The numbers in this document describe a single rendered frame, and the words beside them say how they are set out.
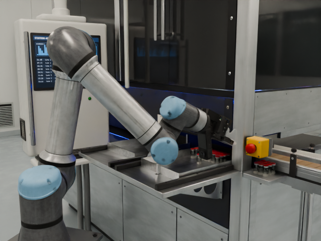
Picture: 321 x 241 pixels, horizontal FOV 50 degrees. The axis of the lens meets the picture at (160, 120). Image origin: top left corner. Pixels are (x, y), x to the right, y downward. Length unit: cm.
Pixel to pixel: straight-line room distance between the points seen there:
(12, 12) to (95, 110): 475
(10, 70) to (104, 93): 574
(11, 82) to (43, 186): 569
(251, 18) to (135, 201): 130
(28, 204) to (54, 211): 7
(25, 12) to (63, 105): 573
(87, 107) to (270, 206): 116
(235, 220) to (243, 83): 58
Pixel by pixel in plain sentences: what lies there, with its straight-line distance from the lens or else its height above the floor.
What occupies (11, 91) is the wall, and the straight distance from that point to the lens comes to 665.
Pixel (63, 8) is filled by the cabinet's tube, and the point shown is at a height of 162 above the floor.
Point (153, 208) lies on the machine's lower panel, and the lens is 203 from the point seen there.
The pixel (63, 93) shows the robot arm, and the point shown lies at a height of 123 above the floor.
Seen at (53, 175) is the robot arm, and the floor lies 101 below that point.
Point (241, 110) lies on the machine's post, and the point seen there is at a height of 113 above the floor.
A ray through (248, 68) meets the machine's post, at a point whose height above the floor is 130.
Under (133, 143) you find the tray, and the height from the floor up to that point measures 89.
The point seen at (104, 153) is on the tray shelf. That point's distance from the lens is 172.
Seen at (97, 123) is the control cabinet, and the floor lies 96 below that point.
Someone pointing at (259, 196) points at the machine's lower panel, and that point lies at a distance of 161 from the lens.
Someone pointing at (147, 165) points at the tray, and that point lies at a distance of 147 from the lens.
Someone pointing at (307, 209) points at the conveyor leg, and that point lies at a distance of 152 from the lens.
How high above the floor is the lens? 133
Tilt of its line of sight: 10 degrees down
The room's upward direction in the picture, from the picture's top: straight up
